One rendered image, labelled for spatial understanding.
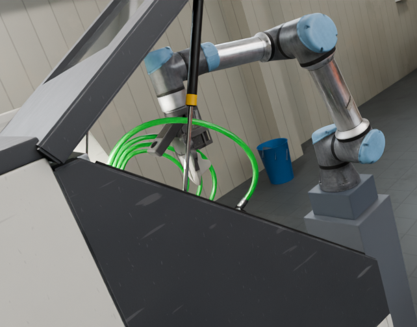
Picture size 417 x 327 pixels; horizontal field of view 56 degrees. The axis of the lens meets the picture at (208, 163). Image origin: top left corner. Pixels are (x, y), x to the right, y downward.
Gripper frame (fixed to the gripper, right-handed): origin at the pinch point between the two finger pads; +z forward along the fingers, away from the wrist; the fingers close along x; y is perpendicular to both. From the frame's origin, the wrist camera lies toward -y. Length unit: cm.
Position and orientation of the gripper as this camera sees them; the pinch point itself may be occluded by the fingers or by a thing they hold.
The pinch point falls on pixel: (195, 181)
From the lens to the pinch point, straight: 106.4
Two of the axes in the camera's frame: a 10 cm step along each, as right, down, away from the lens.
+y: 7.8, -4.1, 4.7
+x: -5.4, -0.6, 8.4
